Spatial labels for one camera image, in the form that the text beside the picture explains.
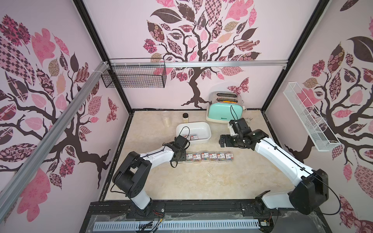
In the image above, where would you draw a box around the paper clip box side-left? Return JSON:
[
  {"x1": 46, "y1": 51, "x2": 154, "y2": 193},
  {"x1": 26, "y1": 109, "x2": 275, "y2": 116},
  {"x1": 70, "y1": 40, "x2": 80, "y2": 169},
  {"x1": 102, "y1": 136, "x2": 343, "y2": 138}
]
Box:
[{"x1": 193, "y1": 152, "x2": 202, "y2": 163}]

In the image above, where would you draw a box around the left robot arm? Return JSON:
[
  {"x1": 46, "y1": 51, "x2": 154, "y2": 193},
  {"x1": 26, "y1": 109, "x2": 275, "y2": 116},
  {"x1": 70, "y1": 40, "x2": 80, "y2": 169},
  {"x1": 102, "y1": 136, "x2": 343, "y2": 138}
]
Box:
[{"x1": 112, "y1": 135, "x2": 190, "y2": 211}]

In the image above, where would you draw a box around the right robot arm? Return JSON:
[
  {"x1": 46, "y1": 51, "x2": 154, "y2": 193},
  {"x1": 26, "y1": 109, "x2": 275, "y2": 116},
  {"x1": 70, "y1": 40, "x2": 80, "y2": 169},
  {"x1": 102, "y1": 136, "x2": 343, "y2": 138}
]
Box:
[{"x1": 219, "y1": 106, "x2": 334, "y2": 215}]

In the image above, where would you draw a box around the white plastic storage box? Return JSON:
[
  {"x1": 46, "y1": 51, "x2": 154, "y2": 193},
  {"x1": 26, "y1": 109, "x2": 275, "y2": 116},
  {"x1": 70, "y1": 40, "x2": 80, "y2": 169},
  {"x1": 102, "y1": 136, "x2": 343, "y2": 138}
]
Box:
[{"x1": 176, "y1": 122, "x2": 212, "y2": 145}]

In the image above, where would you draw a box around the mint green toaster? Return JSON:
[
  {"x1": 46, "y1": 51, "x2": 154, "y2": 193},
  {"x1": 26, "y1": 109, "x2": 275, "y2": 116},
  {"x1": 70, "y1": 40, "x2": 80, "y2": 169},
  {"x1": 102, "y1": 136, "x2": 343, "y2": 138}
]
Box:
[{"x1": 206, "y1": 91, "x2": 246, "y2": 124}]

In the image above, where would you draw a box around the black-lidded spice bottle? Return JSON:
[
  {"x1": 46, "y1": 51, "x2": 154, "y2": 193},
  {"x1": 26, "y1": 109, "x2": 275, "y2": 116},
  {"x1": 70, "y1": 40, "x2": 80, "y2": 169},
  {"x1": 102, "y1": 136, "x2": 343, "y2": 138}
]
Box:
[{"x1": 183, "y1": 113, "x2": 188, "y2": 123}]

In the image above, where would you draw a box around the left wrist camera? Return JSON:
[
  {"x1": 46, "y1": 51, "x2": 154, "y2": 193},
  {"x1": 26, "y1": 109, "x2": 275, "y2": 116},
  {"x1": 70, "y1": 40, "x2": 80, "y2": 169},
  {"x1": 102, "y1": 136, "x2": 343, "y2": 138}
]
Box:
[{"x1": 173, "y1": 136, "x2": 190, "y2": 150}]

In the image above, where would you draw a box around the white cable duct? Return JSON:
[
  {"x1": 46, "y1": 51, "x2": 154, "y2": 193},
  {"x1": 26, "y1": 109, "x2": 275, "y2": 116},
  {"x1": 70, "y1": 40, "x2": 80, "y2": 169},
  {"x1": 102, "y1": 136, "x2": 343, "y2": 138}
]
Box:
[{"x1": 92, "y1": 219, "x2": 260, "y2": 233}]

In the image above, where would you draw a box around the black wire basket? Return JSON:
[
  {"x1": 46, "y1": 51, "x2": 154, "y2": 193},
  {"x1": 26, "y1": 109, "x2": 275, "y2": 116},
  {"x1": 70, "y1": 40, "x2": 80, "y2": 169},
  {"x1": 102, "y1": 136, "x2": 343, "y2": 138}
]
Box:
[{"x1": 101, "y1": 57, "x2": 167, "y2": 88}]

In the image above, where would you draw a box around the aluminium rail back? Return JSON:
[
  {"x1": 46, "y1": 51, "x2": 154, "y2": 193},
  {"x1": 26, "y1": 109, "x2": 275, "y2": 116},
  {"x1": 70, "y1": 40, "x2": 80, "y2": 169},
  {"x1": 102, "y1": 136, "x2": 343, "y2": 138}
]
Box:
[{"x1": 111, "y1": 60, "x2": 288, "y2": 68}]

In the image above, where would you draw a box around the aluminium rail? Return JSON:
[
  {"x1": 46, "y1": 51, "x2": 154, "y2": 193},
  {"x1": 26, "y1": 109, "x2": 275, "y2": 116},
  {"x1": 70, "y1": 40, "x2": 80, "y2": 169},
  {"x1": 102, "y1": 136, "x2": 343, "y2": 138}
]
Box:
[
  {"x1": 1, "y1": 61, "x2": 109, "y2": 221},
  {"x1": 111, "y1": 60, "x2": 288, "y2": 68}
]

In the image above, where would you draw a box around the white wire basket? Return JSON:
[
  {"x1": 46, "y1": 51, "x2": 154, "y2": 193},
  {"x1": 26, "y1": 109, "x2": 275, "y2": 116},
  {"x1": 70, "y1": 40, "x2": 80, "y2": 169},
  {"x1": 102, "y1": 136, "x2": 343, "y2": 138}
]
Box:
[{"x1": 283, "y1": 82, "x2": 342, "y2": 151}]

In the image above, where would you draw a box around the black base frame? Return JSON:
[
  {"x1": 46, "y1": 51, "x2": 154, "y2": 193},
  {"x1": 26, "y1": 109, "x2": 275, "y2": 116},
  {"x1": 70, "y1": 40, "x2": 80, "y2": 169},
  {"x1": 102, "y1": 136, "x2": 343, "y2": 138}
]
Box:
[{"x1": 80, "y1": 199, "x2": 331, "y2": 233}]

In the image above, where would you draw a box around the aluminium rail left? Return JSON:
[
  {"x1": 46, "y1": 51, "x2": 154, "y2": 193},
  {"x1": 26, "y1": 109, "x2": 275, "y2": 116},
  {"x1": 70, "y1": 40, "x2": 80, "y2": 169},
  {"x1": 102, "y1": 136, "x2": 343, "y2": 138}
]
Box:
[{"x1": 1, "y1": 61, "x2": 109, "y2": 221}]

